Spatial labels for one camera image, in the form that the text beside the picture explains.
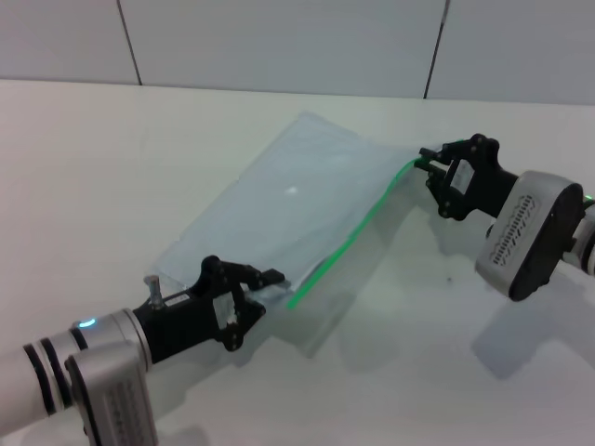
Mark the clear green-zipper document bag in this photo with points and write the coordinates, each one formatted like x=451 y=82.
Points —
x=297 y=195

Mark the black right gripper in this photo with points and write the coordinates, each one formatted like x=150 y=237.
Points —
x=483 y=186

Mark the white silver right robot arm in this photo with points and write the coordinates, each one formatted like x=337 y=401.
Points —
x=585 y=251

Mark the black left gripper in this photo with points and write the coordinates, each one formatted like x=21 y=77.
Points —
x=186 y=320

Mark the green zipper slider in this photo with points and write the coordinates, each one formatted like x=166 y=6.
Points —
x=419 y=162

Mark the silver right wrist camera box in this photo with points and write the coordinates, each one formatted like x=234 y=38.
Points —
x=530 y=232

